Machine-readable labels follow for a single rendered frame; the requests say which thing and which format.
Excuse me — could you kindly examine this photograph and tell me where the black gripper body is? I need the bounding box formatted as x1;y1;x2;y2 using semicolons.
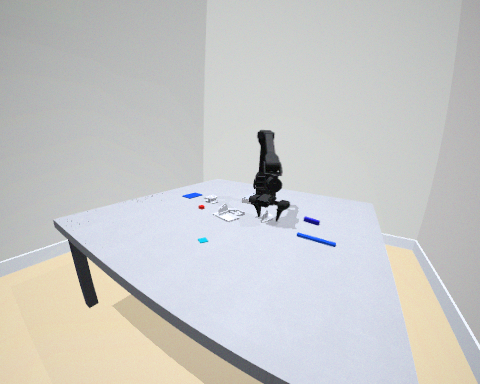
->
249;187;290;210

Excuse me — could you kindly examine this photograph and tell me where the small blue block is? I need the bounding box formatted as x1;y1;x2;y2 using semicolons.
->
304;216;319;225

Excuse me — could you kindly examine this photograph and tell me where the blue flat rectangular plate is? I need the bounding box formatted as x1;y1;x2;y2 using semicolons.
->
183;193;202;199

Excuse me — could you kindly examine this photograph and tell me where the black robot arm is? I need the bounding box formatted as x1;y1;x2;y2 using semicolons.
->
253;130;283;208

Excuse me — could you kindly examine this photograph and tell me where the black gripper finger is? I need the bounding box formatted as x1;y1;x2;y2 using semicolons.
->
251;203;261;217
276;208;284;222

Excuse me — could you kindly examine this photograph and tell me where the blue long thin bar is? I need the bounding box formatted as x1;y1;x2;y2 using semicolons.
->
297;233;336;247

